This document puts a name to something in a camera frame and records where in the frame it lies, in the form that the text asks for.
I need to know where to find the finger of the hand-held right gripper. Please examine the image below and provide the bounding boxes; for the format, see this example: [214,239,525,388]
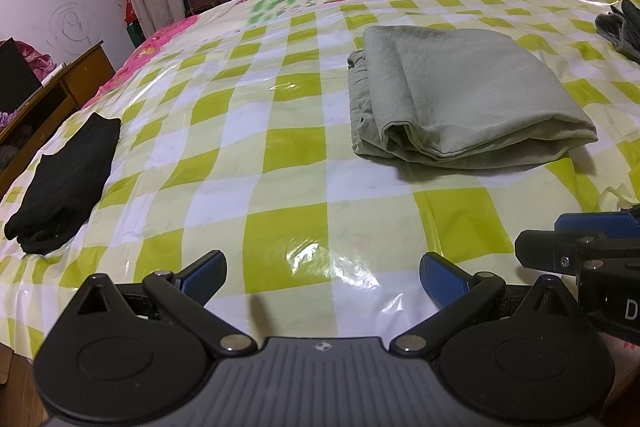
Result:
[515,208,640,276]

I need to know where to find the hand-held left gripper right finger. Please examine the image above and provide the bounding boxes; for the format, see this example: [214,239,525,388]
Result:
[390,251,577,354]

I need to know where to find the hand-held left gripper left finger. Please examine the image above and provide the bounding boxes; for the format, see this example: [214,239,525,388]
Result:
[75,249,253,354]

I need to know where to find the grey-green pants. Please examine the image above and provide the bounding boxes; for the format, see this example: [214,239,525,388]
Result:
[346,25,600,170]

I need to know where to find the black folded cloth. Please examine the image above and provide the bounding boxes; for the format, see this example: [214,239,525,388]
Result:
[4,113,123,256]

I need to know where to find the grey glove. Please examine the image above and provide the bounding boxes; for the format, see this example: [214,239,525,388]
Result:
[594,0,640,66]

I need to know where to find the wooden desk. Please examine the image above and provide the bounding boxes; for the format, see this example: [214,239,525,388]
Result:
[0,39,117,194]

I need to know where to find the red green decoration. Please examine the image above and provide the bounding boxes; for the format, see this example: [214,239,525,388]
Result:
[122,0,145,48]

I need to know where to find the pink floral cloth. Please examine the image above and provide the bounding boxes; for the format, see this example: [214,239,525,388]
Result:
[14,39,57,81]

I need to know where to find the black box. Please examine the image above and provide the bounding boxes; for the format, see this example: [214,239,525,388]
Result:
[0,38,44,96]

